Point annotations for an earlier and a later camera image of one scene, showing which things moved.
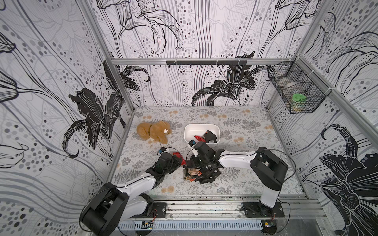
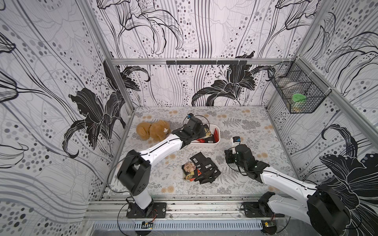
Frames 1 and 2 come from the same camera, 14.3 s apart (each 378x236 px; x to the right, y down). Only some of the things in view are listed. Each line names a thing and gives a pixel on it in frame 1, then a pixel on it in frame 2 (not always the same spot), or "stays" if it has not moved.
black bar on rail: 206,62 stays
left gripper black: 176,161 to 201,132
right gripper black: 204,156 to 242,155
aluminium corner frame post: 91,18 stays
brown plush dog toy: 158,131 stays
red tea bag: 183,162 to 216,135
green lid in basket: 298,97 stays
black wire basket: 299,88 stays
